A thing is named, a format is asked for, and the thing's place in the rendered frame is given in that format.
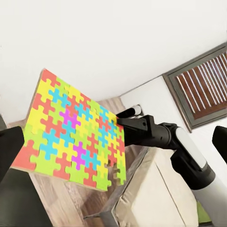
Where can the jigsaw puzzle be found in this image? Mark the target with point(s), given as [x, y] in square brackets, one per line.
[70, 137]

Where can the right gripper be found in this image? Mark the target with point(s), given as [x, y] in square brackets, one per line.
[141, 131]

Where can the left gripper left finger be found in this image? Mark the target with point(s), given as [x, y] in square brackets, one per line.
[11, 142]

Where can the bed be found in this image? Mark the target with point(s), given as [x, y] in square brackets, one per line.
[153, 195]

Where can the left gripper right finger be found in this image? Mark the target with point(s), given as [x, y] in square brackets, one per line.
[219, 140]

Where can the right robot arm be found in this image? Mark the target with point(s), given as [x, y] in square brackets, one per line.
[187, 160]

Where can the desk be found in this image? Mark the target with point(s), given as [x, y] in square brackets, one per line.
[20, 205]

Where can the fixed window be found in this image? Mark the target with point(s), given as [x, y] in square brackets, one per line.
[199, 88]

